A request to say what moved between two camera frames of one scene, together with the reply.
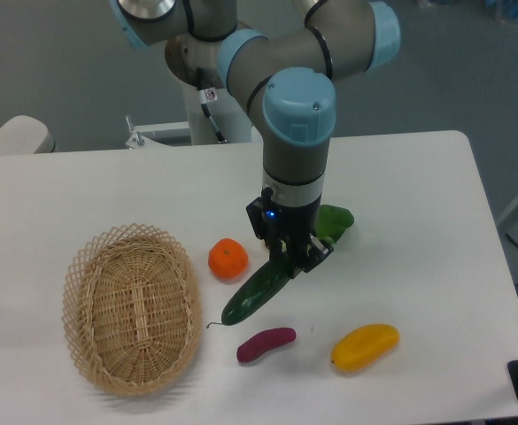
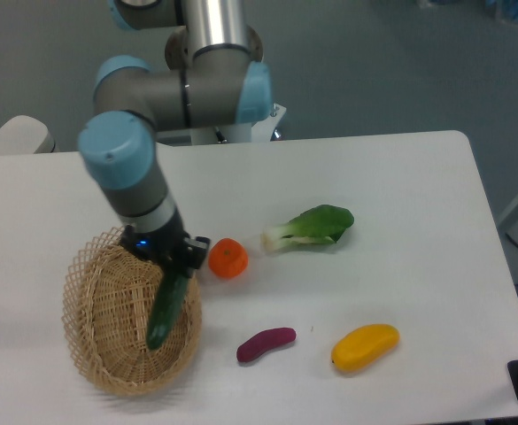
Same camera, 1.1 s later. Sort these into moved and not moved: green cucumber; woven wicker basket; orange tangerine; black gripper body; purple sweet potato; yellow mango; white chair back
Moved: black gripper body; green cucumber
Not moved: woven wicker basket; white chair back; yellow mango; orange tangerine; purple sweet potato
